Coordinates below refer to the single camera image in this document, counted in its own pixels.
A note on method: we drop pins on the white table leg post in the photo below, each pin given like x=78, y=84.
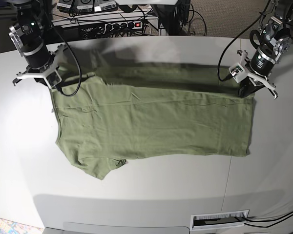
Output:
x=161, y=29

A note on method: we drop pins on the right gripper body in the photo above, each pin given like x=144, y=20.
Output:
x=41, y=61

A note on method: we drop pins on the green T-shirt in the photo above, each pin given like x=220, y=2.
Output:
x=112, y=114

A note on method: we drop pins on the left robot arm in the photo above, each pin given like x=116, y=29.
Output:
x=270, y=43

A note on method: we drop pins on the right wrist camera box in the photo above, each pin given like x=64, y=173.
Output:
x=53, y=79

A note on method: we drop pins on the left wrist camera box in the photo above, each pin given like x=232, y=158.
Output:
x=238, y=72

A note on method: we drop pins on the white power strip red switch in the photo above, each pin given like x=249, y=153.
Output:
x=124, y=26

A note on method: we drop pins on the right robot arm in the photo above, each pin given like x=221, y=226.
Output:
x=27, y=37

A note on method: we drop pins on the table cable grommet with brush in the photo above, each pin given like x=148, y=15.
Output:
x=215, y=221

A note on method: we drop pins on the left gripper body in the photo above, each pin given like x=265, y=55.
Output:
x=259, y=68

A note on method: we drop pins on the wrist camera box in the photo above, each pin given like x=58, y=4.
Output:
x=53, y=79
x=238, y=72

